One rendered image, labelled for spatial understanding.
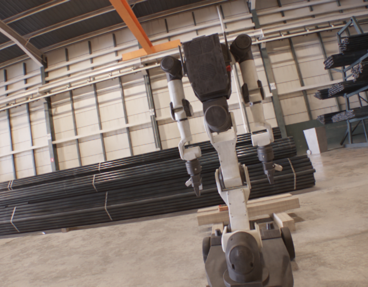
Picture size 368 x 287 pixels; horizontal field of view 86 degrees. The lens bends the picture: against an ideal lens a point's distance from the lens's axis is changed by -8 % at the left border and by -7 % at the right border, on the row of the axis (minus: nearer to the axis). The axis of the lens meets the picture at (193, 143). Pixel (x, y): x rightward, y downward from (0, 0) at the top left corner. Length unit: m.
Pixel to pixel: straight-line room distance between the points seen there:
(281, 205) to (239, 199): 1.00
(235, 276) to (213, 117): 0.73
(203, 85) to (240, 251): 0.81
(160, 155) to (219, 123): 2.96
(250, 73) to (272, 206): 1.38
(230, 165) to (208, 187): 1.96
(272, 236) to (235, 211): 0.33
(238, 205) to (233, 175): 0.17
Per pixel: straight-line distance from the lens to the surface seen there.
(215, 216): 2.21
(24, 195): 4.86
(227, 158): 1.29
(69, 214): 4.09
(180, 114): 1.29
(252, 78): 1.26
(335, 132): 11.91
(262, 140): 1.27
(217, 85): 1.16
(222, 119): 1.05
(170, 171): 3.41
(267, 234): 1.52
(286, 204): 2.28
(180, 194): 3.27
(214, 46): 1.19
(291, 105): 11.46
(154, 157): 3.98
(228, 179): 1.31
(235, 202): 1.32
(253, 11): 12.67
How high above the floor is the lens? 0.75
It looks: 4 degrees up
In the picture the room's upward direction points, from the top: 11 degrees counter-clockwise
